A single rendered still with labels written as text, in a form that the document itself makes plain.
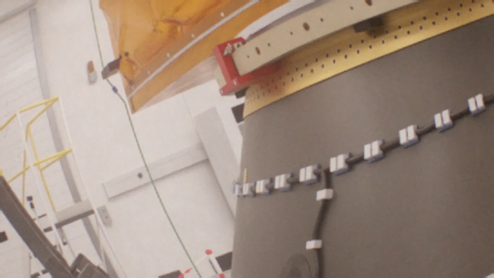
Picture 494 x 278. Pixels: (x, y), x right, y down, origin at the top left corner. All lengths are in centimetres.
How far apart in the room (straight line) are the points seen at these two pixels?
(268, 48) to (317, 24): 15
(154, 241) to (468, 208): 817
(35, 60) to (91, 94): 125
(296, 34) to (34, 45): 785
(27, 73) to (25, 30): 71
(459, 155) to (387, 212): 17
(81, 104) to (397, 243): 807
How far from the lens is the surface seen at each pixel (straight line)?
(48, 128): 865
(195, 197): 927
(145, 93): 201
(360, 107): 112
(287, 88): 130
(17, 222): 147
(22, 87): 871
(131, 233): 888
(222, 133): 869
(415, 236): 98
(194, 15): 162
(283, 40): 121
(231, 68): 139
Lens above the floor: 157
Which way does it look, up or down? level
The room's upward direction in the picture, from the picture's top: 22 degrees counter-clockwise
